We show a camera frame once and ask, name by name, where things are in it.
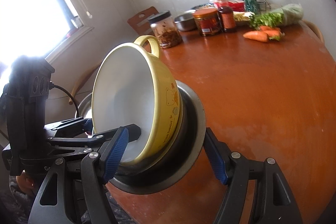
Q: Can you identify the wooden chair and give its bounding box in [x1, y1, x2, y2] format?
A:
[127, 6, 158, 36]

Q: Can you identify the carrot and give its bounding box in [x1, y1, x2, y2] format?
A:
[243, 31, 269, 43]
[259, 26, 284, 41]

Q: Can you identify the rear carrot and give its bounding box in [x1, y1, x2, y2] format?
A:
[259, 26, 284, 41]

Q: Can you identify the red packet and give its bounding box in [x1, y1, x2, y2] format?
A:
[214, 0, 245, 12]

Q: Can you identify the yellow handled bowl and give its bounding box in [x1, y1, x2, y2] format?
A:
[92, 35, 181, 166]

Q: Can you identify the steel basin at back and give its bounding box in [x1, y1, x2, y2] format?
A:
[174, 9, 197, 32]

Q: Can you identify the black cable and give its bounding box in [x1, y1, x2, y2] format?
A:
[48, 83, 80, 118]

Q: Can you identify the window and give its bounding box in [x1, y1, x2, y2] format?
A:
[0, 0, 95, 67]

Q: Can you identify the steel bowl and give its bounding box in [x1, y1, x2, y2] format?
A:
[110, 81, 206, 195]

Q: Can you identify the dark sauce bottle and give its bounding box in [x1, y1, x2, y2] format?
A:
[217, 0, 236, 32]

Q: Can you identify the jar with orange lid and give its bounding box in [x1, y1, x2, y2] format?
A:
[193, 8, 222, 36]

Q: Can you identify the front carrot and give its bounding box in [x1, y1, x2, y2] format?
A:
[243, 31, 269, 43]

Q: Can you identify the bag of green vegetables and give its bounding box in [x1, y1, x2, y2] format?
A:
[249, 3, 304, 29]

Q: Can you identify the rattan chair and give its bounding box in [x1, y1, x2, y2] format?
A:
[303, 20, 325, 44]

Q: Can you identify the jar with black lid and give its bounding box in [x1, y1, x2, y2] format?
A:
[147, 10, 183, 49]

